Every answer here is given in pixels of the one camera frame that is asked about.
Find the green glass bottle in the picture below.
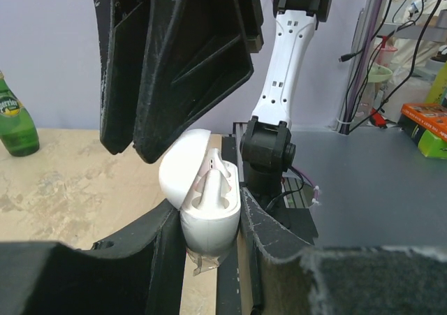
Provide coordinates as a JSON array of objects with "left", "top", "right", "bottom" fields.
[{"left": 1, "top": 73, "right": 40, "bottom": 157}]

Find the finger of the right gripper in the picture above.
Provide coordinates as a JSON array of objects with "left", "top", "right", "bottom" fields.
[
  {"left": 94, "top": 0, "right": 151, "bottom": 154},
  {"left": 133, "top": 0, "right": 263, "bottom": 163}
]

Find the aluminium frame rail right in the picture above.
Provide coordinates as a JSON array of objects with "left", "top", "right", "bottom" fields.
[{"left": 333, "top": 0, "right": 387, "bottom": 134}]

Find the white oval case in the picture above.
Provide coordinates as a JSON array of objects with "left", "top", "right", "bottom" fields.
[{"left": 159, "top": 129, "right": 241, "bottom": 257}]

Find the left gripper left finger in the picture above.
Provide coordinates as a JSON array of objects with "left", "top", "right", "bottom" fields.
[{"left": 1, "top": 200, "right": 186, "bottom": 314}]

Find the white clip earbud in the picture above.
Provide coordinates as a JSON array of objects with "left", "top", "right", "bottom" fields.
[
  {"left": 205, "top": 148, "right": 233, "bottom": 191},
  {"left": 192, "top": 170, "right": 231, "bottom": 212}
]

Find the pale green background bowl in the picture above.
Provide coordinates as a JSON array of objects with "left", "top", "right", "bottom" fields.
[{"left": 365, "top": 64, "right": 393, "bottom": 83}]

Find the orange green background box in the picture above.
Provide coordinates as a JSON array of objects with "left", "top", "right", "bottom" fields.
[{"left": 398, "top": 103, "right": 446, "bottom": 159}]

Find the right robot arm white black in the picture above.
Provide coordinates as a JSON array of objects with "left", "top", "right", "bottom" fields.
[{"left": 94, "top": 0, "right": 332, "bottom": 200}]

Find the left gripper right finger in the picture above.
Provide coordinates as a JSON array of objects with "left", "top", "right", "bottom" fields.
[{"left": 240, "top": 189, "right": 446, "bottom": 314}]

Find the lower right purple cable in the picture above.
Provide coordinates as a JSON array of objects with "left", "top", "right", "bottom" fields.
[{"left": 265, "top": 166, "right": 322, "bottom": 211}]

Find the background cables right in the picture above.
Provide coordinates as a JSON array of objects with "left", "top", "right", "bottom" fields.
[{"left": 335, "top": 0, "right": 447, "bottom": 134}]

